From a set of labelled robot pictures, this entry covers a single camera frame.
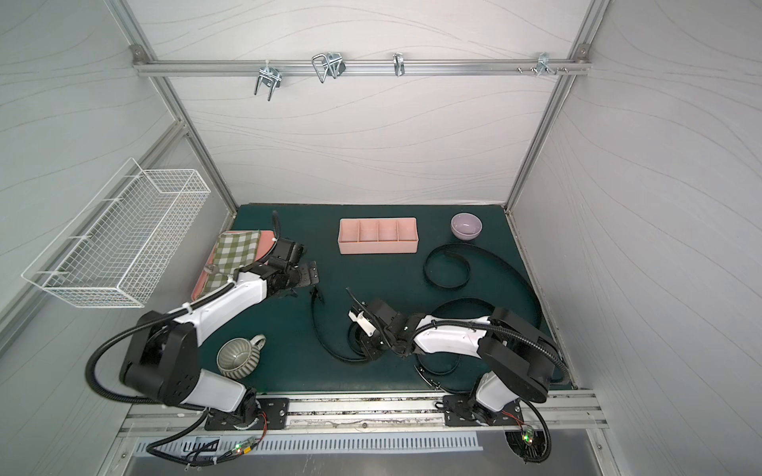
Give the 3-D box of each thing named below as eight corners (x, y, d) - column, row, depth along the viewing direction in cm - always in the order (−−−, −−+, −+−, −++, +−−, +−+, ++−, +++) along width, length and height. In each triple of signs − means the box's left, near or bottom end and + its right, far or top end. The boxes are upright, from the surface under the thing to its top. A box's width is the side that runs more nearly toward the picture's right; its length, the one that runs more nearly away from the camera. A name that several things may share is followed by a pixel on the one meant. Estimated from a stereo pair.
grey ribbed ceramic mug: (220, 378, 79) (209, 372, 75) (233, 341, 86) (224, 333, 81) (258, 378, 80) (250, 372, 75) (267, 341, 86) (261, 333, 81)
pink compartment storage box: (338, 255, 108) (335, 243, 103) (342, 227, 117) (340, 215, 112) (417, 255, 108) (419, 244, 103) (415, 227, 117) (416, 215, 112)
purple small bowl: (451, 241, 111) (453, 232, 107) (447, 222, 117) (450, 212, 113) (480, 241, 111) (484, 232, 107) (475, 222, 117) (479, 212, 113)
